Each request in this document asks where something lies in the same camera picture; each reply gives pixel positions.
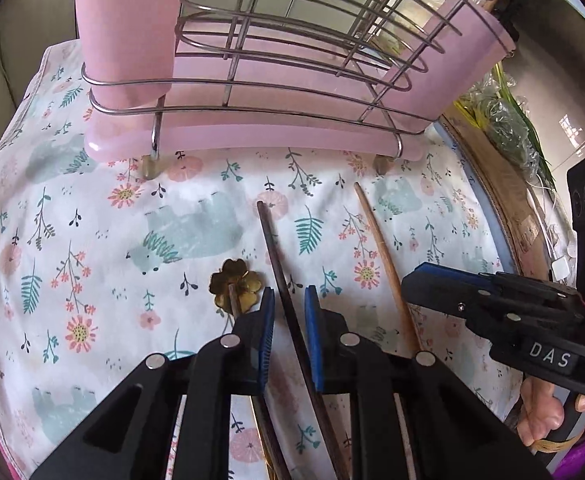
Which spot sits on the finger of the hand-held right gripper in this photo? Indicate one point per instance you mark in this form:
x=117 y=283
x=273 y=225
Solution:
x=462 y=271
x=452 y=297

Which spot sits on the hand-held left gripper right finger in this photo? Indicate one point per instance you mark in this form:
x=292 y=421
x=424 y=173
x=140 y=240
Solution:
x=313 y=340

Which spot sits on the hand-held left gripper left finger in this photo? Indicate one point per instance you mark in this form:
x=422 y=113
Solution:
x=267 y=340

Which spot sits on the dark wooden chopstick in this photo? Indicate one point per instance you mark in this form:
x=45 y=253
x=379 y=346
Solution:
x=282 y=280

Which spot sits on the person's right hand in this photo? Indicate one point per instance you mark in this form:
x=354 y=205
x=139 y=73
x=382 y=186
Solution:
x=537 y=410

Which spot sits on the gold flower spoon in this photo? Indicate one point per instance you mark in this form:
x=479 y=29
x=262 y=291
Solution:
x=237 y=285

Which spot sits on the light wooden chopstick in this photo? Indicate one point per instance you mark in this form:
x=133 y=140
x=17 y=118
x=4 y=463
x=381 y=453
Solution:
x=382 y=255

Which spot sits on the plastic bag of greens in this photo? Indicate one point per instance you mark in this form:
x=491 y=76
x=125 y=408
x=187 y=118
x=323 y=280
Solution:
x=502 y=120

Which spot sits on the floral printed cloth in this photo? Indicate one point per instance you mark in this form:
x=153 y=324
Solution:
x=122 y=240

